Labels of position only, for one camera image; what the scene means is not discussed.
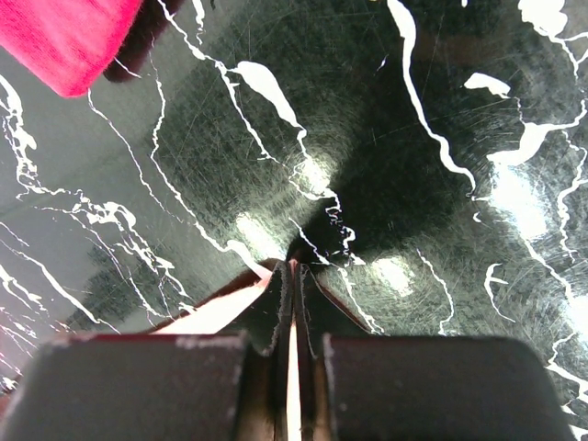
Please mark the salmon orange t-shirt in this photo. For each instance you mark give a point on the salmon orange t-shirt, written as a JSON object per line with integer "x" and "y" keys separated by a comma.
{"x": 220, "y": 312}

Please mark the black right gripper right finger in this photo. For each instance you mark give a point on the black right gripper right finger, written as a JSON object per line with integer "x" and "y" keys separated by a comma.
{"x": 355, "y": 385}

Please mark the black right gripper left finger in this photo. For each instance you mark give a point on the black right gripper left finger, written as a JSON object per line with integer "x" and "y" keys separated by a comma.
{"x": 226, "y": 386}

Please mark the folded magenta t-shirt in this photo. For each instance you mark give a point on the folded magenta t-shirt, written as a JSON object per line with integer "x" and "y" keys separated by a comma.
{"x": 66, "y": 44}

